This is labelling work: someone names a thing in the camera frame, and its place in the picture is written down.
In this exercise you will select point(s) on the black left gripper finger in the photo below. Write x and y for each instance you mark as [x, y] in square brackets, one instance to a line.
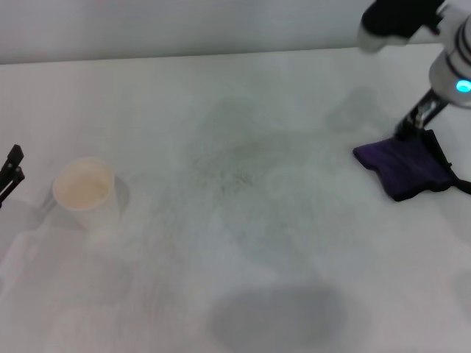
[14, 182]
[13, 158]

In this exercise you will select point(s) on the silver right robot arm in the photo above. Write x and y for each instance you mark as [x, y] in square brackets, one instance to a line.
[452, 62]

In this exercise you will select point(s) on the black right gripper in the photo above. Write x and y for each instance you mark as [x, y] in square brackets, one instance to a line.
[427, 108]

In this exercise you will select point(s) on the purple rag with black trim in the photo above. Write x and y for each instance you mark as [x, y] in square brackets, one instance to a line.
[401, 165]

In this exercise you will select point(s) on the white paper cup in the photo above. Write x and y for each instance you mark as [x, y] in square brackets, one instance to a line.
[86, 191]

